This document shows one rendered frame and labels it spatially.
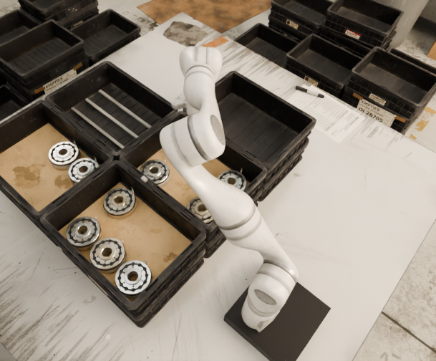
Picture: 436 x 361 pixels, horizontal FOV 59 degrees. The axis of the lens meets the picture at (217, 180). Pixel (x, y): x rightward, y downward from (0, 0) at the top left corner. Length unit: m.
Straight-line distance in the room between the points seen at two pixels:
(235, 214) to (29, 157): 0.93
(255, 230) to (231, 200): 0.09
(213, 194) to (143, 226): 0.53
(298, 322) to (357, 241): 0.40
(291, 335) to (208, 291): 0.29
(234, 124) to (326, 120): 0.47
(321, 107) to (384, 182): 0.44
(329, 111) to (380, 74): 0.71
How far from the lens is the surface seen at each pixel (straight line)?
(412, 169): 1.76
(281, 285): 0.93
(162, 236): 1.24
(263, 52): 2.79
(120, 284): 1.16
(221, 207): 0.77
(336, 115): 1.83
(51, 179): 1.43
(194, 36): 2.13
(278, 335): 1.24
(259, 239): 0.83
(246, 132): 1.49
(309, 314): 1.27
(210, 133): 0.68
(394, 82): 2.47
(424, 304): 2.33
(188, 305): 1.29
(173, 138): 0.70
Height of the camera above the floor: 1.94
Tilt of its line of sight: 56 degrees down
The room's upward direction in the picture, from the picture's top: 5 degrees clockwise
